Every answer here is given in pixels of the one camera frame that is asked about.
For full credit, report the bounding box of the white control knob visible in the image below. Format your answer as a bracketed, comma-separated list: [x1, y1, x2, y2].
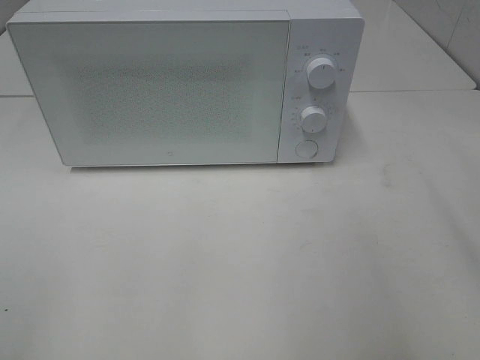
[306, 54, 338, 89]
[300, 106, 327, 134]

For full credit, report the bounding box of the round white door button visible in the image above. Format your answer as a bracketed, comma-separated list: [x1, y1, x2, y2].
[295, 140, 318, 159]

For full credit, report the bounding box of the white microwave oven body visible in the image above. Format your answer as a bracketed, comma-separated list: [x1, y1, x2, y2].
[6, 1, 365, 166]

